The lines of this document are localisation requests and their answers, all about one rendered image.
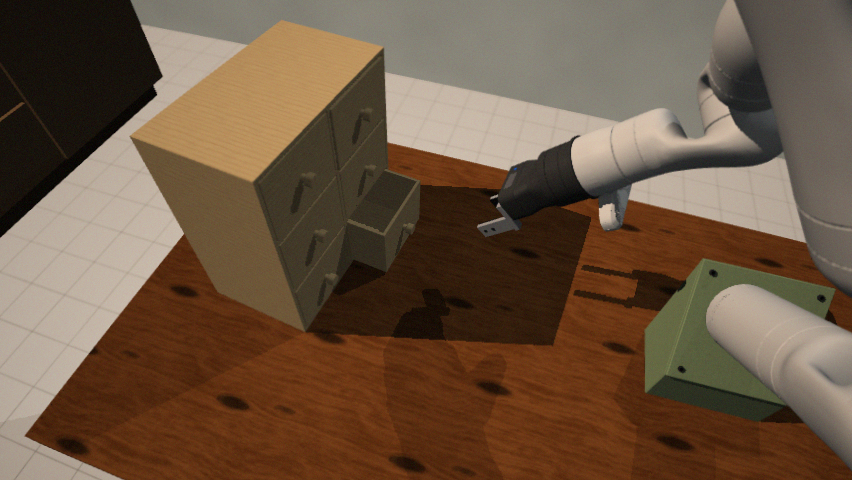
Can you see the dark olive drawer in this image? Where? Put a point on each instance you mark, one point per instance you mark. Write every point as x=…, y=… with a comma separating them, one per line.
x=312, y=233
x=282, y=189
x=329, y=268
x=357, y=175
x=357, y=111
x=375, y=234

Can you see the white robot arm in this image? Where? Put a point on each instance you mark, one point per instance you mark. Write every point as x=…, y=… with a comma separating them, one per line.
x=804, y=50

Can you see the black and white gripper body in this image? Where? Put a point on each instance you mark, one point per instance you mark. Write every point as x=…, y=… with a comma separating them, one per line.
x=583, y=168

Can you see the tan wooden chest of drawers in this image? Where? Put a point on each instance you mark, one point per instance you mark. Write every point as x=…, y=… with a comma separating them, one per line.
x=208, y=149

